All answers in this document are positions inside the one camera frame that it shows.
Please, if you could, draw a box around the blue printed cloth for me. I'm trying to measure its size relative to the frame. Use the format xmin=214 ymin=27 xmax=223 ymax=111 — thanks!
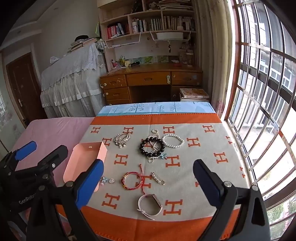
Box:
xmin=97 ymin=101 xmax=217 ymax=116

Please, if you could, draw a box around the metal window grille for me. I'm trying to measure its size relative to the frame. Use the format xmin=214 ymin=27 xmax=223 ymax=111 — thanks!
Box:
xmin=224 ymin=0 xmax=296 ymax=241

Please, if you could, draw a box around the pale curtain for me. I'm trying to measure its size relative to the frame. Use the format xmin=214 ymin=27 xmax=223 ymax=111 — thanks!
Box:
xmin=196 ymin=0 xmax=241 ymax=119

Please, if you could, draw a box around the pink tray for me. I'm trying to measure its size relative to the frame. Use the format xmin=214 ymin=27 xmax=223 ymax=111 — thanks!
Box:
xmin=63 ymin=142 xmax=108 ymax=193

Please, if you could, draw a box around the red string bracelet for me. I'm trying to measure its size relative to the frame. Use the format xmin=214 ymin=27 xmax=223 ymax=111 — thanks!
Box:
xmin=121 ymin=164 xmax=145 ymax=194

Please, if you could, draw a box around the small silver bead bracelet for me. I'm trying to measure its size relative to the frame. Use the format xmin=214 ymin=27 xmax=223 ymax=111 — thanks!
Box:
xmin=147 ymin=129 xmax=163 ymax=163

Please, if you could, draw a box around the white pearl bracelet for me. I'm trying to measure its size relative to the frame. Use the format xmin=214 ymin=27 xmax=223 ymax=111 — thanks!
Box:
xmin=162 ymin=134 xmax=185 ymax=149

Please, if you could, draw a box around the orange patterned blanket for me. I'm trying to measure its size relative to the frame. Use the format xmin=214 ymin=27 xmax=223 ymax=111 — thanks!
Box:
xmin=57 ymin=113 xmax=253 ymax=241

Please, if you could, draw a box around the patterned jar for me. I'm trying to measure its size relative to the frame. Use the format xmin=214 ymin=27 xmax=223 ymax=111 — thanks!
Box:
xmin=179 ymin=50 xmax=194 ymax=66

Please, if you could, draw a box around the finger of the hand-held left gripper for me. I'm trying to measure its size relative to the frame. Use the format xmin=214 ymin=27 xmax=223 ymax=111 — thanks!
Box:
xmin=0 ymin=141 xmax=37 ymax=172
xmin=15 ymin=145 xmax=68 ymax=186

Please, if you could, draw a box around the stack of magazines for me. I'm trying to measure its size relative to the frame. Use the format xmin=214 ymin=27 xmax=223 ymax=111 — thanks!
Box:
xmin=179 ymin=88 xmax=210 ymax=103

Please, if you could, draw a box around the white wristband watch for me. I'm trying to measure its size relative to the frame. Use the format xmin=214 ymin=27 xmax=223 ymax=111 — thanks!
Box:
xmin=137 ymin=193 xmax=163 ymax=221

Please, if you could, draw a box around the pink bed sheet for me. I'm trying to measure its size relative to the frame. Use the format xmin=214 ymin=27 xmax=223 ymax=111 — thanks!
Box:
xmin=10 ymin=117 xmax=96 ymax=186

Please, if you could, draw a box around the wooden desk with drawers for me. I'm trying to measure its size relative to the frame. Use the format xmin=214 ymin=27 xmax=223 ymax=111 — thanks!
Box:
xmin=99 ymin=62 xmax=204 ymax=106

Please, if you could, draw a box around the wooden bookshelf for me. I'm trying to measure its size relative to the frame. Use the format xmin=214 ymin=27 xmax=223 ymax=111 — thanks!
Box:
xmin=97 ymin=0 xmax=198 ymax=70

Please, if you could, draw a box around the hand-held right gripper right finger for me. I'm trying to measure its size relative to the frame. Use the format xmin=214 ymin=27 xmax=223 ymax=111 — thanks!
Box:
xmin=193 ymin=159 xmax=271 ymax=241

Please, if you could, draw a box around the row of grey books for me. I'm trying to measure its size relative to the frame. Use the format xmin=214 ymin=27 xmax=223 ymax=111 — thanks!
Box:
xmin=136 ymin=15 xmax=196 ymax=33

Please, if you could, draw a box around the empty white wire rack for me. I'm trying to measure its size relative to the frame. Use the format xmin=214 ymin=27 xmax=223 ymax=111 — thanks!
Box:
xmin=104 ymin=31 xmax=142 ymax=49

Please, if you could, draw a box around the pile of books on cover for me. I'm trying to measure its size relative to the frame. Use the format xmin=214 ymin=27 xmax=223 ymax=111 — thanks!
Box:
xmin=67 ymin=38 xmax=98 ymax=55

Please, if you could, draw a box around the brown wooden door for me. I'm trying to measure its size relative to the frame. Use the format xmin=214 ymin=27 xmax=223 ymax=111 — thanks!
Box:
xmin=6 ymin=52 xmax=47 ymax=128

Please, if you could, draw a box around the silver crystal hair comb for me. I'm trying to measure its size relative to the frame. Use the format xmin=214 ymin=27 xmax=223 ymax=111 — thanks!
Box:
xmin=113 ymin=133 xmax=133 ymax=148

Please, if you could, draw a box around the row of red books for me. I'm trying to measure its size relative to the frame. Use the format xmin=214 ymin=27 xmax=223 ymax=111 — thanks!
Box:
xmin=106 ymin=23 xmax=130 ymax=40

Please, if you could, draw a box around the white basin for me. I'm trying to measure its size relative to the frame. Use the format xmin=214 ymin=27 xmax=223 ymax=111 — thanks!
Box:
xmin=155 ymin=32 xmax=184 ymax=40

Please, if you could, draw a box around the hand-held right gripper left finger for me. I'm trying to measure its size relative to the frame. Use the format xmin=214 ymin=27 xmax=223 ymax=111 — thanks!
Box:
xmin=26 ymin=159 xmax=104 ymax=241

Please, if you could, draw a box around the black bead bracelet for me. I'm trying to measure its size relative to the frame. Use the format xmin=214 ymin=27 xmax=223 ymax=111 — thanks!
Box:
xmin=139 ymin=137 xmax=165 ymax=159

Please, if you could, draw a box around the white wire rack with basin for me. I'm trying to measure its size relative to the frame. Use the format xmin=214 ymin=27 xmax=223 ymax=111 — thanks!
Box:
xmin=149 ymin=30 xmax=192 ymax=44

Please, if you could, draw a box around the pile of papers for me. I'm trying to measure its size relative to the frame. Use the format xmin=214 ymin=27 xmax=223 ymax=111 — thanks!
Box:
xmin=158 ymin=0 xmax=194 ymax=11

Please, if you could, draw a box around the silver bar clasp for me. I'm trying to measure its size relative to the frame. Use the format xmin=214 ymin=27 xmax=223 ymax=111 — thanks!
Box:
xmin=151 ymin=171 xmax=166 ymax=185

